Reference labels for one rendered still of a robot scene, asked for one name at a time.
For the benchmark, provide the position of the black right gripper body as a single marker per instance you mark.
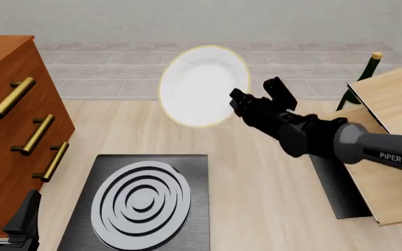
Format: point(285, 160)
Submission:
point(241, 102)

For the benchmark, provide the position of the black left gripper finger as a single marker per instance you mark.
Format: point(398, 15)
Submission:
point(26, 217)

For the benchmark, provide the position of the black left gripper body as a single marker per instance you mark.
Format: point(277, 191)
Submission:
point(9, 244)

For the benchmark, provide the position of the white plate with yellow rim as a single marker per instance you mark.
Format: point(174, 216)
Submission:
point(201, 83)

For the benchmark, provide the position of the grey and black right robot arm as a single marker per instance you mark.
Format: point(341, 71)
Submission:
point(354, 142)

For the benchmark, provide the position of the green wine bottle with cork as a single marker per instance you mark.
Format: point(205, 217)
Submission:
point(369, 69)

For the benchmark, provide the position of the pale wooden box black inside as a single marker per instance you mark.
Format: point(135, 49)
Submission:
point(396, 198)

